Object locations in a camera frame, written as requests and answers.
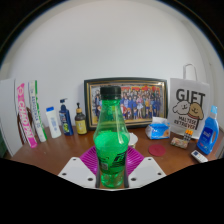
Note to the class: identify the orange yellow puzzle cube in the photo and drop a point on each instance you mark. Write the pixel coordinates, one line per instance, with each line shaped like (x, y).
(188, 135)

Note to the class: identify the long pink box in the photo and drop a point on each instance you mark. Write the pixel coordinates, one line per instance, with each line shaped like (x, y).
(25, 116)

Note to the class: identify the blue tissue pack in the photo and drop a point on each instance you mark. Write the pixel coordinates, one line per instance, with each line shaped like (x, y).
(158, 130)

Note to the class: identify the dark blue pump bottle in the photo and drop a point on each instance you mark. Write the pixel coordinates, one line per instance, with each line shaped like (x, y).
(66, 121)

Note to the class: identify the framed group picture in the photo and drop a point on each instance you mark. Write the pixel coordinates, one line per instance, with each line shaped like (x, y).
(143, 100)

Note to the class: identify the flat round red coaster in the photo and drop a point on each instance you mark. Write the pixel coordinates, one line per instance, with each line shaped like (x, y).
(157, 150)

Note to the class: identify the amber bottle with yellow label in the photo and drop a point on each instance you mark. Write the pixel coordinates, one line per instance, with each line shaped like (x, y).
(81, 125)

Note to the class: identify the white printed paper gift bag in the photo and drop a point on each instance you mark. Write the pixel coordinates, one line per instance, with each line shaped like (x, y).
(188, 110)

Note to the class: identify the blue detergent bottle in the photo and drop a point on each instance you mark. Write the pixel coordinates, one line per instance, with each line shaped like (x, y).
(207, 135)

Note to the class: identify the green plastic drink bottle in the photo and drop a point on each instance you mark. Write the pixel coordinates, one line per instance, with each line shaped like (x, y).
(111, 143)

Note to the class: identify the white bottle with blue cap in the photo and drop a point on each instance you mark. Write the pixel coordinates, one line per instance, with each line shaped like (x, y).
(53, 123)

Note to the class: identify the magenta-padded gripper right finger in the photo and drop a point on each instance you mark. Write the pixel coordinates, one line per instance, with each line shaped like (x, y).
(146, 170)

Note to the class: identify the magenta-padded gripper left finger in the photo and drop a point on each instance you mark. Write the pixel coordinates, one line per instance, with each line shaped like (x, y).
(78, 170)

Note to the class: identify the white flat panel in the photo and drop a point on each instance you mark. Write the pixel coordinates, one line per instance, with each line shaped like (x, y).
(8, 116)

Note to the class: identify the long white green box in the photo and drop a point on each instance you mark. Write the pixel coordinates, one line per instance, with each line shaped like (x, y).
(36, 113)

